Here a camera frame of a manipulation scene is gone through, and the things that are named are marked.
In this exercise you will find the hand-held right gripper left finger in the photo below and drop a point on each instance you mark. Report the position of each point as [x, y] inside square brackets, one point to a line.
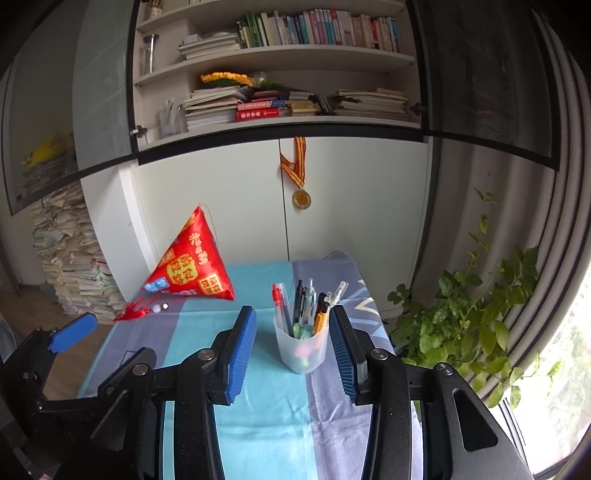
[242, 350]

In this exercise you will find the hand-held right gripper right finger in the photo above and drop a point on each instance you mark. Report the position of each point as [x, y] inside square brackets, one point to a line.
[341, 350]

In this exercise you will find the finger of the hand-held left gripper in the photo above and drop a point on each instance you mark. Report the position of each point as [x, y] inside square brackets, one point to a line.
[74, 332]

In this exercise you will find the yellow black pen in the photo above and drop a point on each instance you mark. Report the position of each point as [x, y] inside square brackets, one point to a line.
[319, 324]

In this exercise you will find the pink green eraser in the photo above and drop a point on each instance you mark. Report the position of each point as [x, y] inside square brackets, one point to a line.
[303, 354]

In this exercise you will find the translucent white cup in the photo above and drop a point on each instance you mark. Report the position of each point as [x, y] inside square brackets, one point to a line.
[286, 355]

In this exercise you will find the light green pen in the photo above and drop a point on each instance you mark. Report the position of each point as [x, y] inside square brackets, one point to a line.
[297, 330]

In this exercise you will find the white pen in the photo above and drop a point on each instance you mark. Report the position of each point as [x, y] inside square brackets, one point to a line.
[328, 297]

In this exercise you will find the clear blue pen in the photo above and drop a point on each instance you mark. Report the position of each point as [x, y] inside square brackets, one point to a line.
[287, 314]

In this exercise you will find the red pen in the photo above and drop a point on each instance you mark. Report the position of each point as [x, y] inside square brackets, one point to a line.
[277, 295]

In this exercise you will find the red tassel charm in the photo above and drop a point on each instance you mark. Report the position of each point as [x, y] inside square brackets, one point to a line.
[134, 314]

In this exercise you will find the blue grey printed tablecloth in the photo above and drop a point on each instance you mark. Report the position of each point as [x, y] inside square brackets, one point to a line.
[268, 415]

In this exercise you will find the tall pile of papers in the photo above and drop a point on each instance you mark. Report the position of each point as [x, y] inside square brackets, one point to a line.
[74, 258]

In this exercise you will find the red triangular pouch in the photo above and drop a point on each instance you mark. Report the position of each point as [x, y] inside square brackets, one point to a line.
[194, 267]

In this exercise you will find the green leafy plant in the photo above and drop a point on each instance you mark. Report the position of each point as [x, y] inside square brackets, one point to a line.
[461, 332]

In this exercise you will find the gold medal with striped ribbon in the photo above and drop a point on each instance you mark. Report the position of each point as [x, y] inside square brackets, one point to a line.
[301, 199]

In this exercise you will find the white bookcase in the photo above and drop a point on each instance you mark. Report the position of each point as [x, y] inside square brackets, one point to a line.
[240, 194]

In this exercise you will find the yellow plush toy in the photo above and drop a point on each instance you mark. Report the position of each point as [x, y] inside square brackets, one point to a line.
[48, 152]

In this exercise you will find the white pen holder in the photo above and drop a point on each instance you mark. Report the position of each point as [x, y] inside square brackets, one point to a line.
[170, 121]

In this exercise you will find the grey curtain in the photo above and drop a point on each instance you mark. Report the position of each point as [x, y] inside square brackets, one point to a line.
[549, 240]

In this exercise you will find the stack of red books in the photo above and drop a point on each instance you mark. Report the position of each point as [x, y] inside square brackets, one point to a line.
[261, 113]

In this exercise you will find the dark glass cabinet door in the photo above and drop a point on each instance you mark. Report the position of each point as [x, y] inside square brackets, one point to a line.
[485, 69]
[92, 92]

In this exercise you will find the stack of white notebooks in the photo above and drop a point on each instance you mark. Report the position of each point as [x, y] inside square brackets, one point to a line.
[212, 110]

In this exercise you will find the small stack of books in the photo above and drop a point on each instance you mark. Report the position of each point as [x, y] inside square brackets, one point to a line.
[307, 106]

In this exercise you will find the stack of worn books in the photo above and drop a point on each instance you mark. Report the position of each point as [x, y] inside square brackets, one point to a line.
[369, 105]

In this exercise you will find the yellow flower garland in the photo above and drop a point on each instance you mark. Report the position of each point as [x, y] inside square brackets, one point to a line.
[226, 79]

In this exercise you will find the clear glass jar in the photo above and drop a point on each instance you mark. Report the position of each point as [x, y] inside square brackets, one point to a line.
[150, 55]

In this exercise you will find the stack of flat magazines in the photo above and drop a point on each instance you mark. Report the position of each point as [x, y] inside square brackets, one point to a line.
[207, 46]

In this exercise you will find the colourful row of upright books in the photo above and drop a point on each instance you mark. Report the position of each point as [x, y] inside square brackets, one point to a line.
[323, 27]

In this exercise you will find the patterned cup with pencils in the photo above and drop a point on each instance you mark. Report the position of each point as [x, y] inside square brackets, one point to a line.
[154, 7]

